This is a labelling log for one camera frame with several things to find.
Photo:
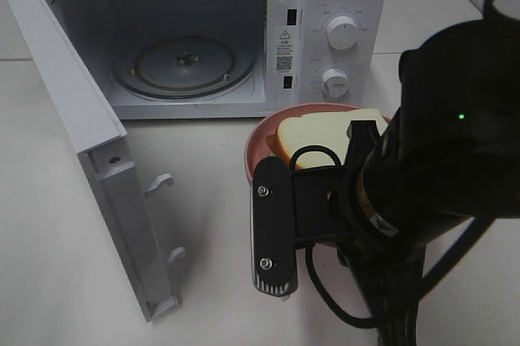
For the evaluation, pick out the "lower white microwave knob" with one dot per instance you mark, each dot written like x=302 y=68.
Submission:
x=335 y=83

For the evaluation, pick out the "white microwave door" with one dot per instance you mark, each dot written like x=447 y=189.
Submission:
x=99 y=140

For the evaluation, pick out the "white microwave oven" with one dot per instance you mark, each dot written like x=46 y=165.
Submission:
x=101 y=29

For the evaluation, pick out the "upper white microwave knob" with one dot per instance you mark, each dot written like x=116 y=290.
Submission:
x=342 y=32

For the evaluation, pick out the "white microwave knob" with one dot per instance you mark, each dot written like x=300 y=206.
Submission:
x=335 y=83
x=342 y=32

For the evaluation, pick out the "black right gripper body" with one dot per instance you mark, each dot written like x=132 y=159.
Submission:
x=368 y=205

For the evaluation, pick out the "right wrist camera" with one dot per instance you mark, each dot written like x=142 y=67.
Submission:
x=273 y=229

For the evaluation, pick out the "glass microwave turntable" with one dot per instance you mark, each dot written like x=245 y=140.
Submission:
x=183 y=67

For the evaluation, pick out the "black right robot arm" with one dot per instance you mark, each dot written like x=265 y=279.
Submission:
x=459 y=117

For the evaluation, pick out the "warning label sticker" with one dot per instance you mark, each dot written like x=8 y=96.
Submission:
x=285 y=49

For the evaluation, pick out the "pink plate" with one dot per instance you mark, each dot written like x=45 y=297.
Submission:
x=256 y=148

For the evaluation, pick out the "toy sandwich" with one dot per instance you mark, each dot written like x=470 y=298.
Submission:
x=327 y=129

